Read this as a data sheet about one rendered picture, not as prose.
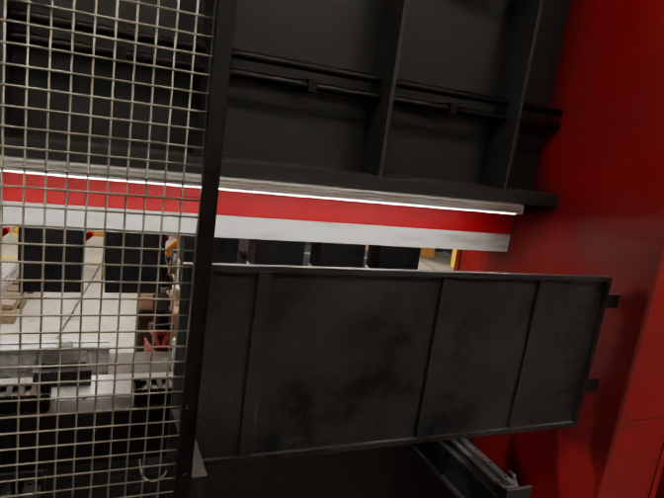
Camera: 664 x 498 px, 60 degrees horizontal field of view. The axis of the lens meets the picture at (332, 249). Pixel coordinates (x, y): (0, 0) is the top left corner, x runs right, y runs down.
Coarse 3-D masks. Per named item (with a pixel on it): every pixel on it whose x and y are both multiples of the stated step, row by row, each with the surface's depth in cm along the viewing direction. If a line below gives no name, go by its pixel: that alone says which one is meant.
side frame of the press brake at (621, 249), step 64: (576, 0) 177; (640, 0) 156; (576, 64) 175; (640, 64) 155; (576, 128) 174; (640, 128) 154; (576, 192) 173; (640, 192) 153; (512, 256) 198; (576, 256) 172; (640, 256) 153; (640, 320) 152; (640, 384) 157; (512, 448) 194; (576, 448) 169; (640, 448) 164
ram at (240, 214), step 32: (32, 192) 139; (64, 192) 142; (128, 192) 148; (160, 192) 151; (192, 192) 154; (224, 192) 157; (96, 224) 147; (128, 224) 150; (192, 224) 156; (224, 224) 160; (256, 224) 163; (288, 224) 167; (320, 224) 171; (352, 224) 175; (384, 224) 179; (416, 224) 183; (448, 224) 188; (480, 224) 193; (512, 224) 198
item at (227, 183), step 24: (0, 168) 118; (48, 168) 121; (72, 168) 123; (96, 168) 125; (120, 168) 127; (264, 192) 140; (288, 192) 143; (312, 192) 146; (336, 192) 148; (360, 192) 150; (384, 192) 153
